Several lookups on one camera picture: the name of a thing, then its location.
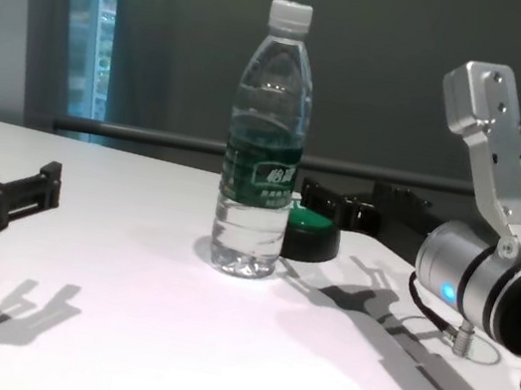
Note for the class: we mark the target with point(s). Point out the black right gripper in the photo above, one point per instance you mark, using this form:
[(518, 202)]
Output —
[(401, 225)]

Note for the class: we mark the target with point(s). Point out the clear water bottle green label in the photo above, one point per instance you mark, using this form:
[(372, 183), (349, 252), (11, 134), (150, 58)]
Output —
[(259, 179)]

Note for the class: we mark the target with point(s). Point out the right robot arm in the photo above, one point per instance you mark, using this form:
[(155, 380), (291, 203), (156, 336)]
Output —
[(487, 285)]

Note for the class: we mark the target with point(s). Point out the green YES button black base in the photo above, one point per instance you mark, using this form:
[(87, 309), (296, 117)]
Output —
[(311, 237)]

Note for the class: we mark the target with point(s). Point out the grey horizontal handrail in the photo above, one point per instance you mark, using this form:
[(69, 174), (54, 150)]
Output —
[(149, 136)]

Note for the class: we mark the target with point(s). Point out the glass window strip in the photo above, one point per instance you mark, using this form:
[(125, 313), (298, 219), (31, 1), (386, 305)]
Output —
[(96, 24)]

